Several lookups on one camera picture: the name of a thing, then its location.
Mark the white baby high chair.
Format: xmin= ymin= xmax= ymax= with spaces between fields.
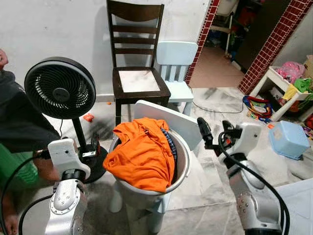
xmin=213 ymin=0 xmax=240 ymax=54

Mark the blue plaid garment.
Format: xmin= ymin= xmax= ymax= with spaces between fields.
xmin=160 ymin=127 xmax=178 ymax=184

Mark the thin black power cord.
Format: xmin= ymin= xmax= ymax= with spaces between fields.
xmin=193 ymin=88 xmax=245 ymax=114

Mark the brown cardboard box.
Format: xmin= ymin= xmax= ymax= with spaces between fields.
xmin=304 ymin=55 xmax=313 ymax=79

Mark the colourful ring toy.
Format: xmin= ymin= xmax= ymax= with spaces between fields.
xmin=242 ymin=94 xmax=273 ymax=123

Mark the yellow cloth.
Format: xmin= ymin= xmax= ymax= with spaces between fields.
xmin=283 ymin=84 xmax=299 ymax=101

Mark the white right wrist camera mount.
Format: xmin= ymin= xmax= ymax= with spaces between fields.
xmin=230 ymin=121 xmax=264 ymax=165

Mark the light blue plastic box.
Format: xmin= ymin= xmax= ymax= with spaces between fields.
xmin=268 ymin=121 xmax=310 ymax=161

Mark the small white toy table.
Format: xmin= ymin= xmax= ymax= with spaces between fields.
xmin=249 ymin=66 xmax=313 ymax=122

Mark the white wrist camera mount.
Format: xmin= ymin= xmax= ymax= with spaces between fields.
xmin=48 ymin=138 xmax=91 ymax=179
xmin=230 ymin=121 xmax=264 ymax=165

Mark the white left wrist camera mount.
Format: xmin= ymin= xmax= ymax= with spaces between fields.
xmin=48 ymin=138 xmax=91 ymax=179

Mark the orange shirt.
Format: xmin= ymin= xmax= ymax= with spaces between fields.
xmin=103 ymin=117 xmax=176 ymax=193

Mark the black pedestal fan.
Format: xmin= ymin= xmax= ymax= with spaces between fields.
xmin=24 ymin=57 xmax=109 ymax=184

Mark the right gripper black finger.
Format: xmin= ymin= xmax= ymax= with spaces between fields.
xmin=196 ymin=117 xmax=215 ymax=148

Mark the dark wooden dining chair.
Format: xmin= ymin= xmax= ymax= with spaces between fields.
xmin=107 ymin=0 xmax=172 ymax=125

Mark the person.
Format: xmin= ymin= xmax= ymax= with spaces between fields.
xmin=0 ymin=49 xmax=62 ymax=233

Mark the pink children's bag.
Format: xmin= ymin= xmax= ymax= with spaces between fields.
xmin=278 ymin=61 xmax=306 ymax=84

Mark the green toy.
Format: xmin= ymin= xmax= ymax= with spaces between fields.
xmin=293 ymin=77 xmax=313 ymax=94

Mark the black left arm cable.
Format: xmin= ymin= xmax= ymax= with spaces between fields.
xmin=0 ymin=152 xmax=54 ymax=235

